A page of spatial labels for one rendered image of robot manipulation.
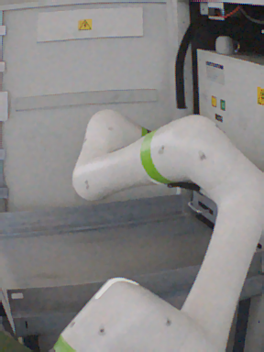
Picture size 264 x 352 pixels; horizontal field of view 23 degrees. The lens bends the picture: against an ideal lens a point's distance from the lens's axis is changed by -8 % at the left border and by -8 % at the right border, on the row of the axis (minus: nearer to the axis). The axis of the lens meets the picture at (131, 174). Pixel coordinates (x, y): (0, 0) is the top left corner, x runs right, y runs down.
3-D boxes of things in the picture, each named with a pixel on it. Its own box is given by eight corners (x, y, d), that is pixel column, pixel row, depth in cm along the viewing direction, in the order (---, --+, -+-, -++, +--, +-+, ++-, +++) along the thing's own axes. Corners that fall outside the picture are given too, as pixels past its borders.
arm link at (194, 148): (225, 187, 126) (247, 138, 131) (179, 144, 122) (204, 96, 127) (173, 200, 142) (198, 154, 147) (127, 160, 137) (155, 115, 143)
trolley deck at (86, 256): (16, 337, 146) (13, 317, 144) (-18, 247, 202) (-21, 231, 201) (261, 294, 167) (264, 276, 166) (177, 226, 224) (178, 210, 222)
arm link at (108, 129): (107, 97, 167) (87, 107, 176) (92, 142, 163) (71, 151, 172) (153, 120, 173) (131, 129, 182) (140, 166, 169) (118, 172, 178)
